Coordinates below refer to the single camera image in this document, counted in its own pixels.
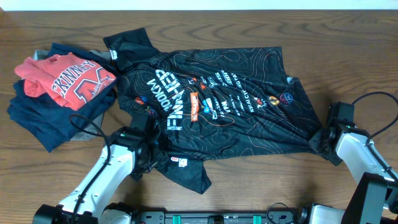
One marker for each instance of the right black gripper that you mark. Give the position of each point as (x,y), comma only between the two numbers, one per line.
(334,158)

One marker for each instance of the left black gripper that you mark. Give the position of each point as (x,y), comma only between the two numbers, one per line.
(152,152)

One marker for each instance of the black printed cycling jersey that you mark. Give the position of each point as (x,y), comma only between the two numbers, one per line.
(212,104)

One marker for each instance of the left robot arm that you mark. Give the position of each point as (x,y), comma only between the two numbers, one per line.
(128,151)

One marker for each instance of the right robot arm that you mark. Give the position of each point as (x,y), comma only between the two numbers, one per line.
(376,189)

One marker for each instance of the grey folded shirt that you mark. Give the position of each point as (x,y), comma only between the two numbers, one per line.
(103,58)

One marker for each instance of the red folded t-shirt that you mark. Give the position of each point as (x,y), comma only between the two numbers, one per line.
(69,80)

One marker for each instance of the navy folded shirt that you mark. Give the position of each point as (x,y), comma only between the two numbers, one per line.
(47,120)

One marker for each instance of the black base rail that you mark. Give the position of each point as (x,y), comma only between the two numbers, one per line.
(277,213)

